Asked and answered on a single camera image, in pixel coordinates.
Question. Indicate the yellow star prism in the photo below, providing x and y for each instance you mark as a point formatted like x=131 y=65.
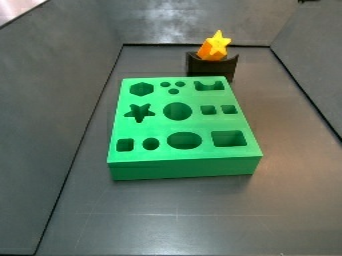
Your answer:
x=214 y=47

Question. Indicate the green foam shape board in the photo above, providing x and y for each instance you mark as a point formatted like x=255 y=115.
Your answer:
x=179 y=127

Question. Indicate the black curved fixture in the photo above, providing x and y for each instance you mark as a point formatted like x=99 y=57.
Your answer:
x=200 y=67

